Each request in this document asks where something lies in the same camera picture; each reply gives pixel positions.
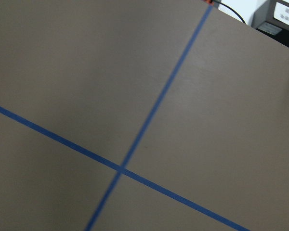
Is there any black box with label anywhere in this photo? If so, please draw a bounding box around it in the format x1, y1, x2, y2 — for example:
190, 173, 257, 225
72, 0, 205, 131
251, 0, 289, 48

